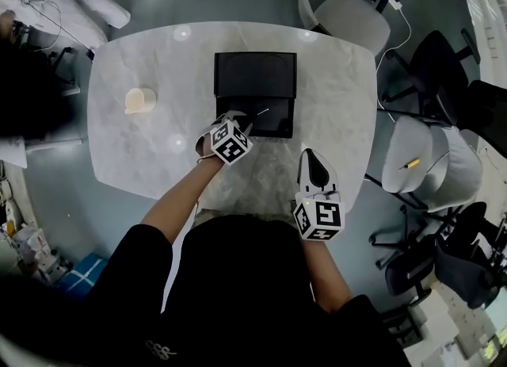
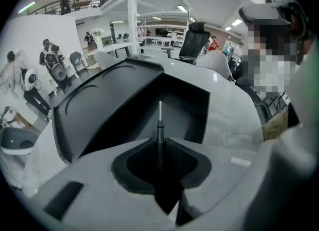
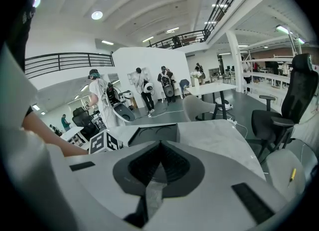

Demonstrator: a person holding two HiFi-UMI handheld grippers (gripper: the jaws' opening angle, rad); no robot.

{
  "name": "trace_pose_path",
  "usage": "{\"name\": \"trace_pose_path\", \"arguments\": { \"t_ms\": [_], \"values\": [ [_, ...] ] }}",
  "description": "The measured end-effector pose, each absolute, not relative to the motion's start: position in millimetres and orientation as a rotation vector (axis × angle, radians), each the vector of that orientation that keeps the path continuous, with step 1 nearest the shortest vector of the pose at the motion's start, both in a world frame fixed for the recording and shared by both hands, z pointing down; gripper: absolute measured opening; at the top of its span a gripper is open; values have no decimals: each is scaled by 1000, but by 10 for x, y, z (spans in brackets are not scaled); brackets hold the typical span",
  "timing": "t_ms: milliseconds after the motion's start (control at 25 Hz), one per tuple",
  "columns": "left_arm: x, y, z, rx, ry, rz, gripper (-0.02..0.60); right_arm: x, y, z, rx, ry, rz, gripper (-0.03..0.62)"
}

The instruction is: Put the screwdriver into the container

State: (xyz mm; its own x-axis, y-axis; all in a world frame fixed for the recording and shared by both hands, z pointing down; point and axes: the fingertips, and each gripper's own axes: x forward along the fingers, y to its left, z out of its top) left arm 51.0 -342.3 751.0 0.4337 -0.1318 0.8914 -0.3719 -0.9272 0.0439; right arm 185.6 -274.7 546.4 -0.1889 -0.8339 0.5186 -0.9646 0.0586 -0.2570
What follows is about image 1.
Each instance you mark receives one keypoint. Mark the white cup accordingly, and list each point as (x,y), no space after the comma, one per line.
(138,100)

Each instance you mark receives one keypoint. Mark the grey marble table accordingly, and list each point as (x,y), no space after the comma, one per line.
(138,155)

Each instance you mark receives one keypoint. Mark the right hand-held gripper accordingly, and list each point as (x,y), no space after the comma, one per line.
(321,216)

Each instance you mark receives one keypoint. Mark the person's trousers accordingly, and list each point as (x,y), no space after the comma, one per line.
(222,215)

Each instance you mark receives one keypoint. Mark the person's right forearm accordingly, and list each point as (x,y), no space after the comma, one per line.
(325,274)

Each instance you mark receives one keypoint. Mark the black mesh office chair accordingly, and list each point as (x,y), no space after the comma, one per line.
(459,266)

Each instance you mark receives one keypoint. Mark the white power strip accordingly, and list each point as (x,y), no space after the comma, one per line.
(396,4)

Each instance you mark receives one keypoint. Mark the person's black shirt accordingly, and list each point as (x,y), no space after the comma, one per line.
(237,298)

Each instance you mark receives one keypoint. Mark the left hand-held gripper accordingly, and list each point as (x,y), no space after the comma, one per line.
(230,143)

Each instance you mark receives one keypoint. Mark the yellow screwdriver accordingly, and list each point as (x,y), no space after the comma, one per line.
(410,164)

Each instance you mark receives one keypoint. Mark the person's left forearm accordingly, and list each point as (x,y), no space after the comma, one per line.
(178,203)

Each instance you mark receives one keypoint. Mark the blue bag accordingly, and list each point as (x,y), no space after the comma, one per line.
(85,274)

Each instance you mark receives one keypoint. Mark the person's left hand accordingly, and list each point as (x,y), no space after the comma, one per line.
(203,145)

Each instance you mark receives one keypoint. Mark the black box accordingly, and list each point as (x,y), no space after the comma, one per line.
(255,76)

